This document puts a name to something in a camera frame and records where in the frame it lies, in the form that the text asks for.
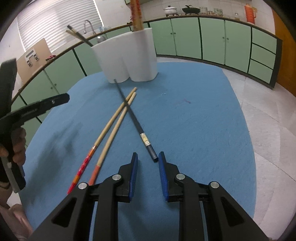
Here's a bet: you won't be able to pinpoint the black chopstick with label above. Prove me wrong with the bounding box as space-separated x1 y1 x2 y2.
114 79 159 163

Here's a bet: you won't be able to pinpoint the red-topped bamboo chopstick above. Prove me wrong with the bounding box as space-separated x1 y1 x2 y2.
130 0 144 32

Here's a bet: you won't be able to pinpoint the pink sleeve forearm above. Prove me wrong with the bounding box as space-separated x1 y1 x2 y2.
0 185 34 241

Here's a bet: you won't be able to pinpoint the chrome kitchen faucet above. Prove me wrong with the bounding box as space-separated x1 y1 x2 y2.
83 20 96 35

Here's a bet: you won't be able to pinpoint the green lower kitchen cabinets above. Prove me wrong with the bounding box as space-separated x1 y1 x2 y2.
12 16 282 109

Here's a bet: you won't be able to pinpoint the operator left hand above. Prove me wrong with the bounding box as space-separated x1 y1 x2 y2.
11 127 26 167

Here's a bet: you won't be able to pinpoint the red-patterned bamboo chopstick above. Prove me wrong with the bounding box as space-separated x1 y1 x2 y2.
67 86 138 194

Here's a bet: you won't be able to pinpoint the brown cardboard board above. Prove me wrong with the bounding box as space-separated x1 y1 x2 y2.
16 38 52 84

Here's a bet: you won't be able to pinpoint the blue felt table mat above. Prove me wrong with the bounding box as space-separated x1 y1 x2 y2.
20 62 256 240

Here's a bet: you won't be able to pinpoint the orange-ended bamboo chopstick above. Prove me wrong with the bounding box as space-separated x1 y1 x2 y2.
88 106 127 186

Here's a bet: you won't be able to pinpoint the white window blind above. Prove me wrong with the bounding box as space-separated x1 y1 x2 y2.
17 0 103 52

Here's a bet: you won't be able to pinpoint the bamboo chopstick in holder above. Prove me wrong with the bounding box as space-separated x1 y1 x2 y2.
66 30 93 47

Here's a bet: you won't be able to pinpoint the black chopstick in holder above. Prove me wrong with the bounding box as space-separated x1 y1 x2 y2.
66 25 93 47

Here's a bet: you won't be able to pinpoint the metal spoon in holder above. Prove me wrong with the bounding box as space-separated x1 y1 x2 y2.
96 35 106 43

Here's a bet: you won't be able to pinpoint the white utensil holder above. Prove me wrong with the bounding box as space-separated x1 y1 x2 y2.
91 28 158 84

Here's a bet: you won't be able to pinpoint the brown wooden door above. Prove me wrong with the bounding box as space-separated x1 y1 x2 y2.
273 10 296 96

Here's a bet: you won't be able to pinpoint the black wok with lid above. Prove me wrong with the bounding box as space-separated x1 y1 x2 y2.
182 5 200 15

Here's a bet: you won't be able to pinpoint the orange thermos flask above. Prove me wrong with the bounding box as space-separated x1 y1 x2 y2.
244 3 257 25

